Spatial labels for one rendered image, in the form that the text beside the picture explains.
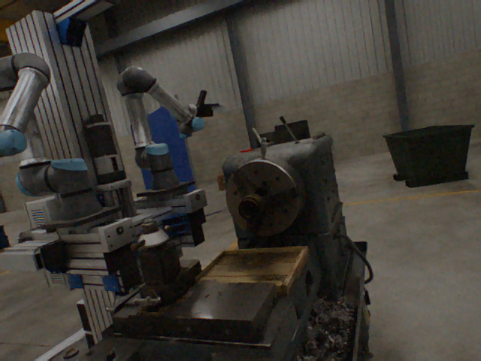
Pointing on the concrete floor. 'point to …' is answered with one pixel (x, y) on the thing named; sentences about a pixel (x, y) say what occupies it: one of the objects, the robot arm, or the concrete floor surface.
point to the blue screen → (163, 119)
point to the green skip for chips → (430, 154)
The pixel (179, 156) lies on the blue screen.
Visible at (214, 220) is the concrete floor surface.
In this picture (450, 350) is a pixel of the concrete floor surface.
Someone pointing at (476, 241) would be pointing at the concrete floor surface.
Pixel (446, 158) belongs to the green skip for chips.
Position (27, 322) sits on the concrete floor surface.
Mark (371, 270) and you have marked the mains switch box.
